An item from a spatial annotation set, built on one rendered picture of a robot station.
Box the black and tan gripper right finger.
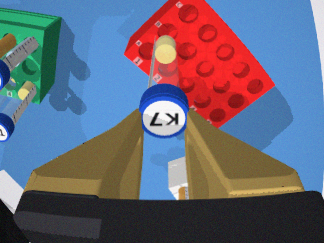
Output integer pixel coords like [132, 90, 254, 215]
[184, 108, 305, 199]

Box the green test tube rack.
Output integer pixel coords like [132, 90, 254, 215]
[0, 8, 62, 104]

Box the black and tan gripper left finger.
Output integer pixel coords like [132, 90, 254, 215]
[22, 108, 144, 199]

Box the red tube rack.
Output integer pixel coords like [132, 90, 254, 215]
[124, 0, 275, 128]

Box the blue bench mat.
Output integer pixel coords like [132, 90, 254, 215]
[0, 0, 324, 200]

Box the white tube rack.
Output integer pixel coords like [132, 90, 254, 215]
[168, 156, 187, 199]

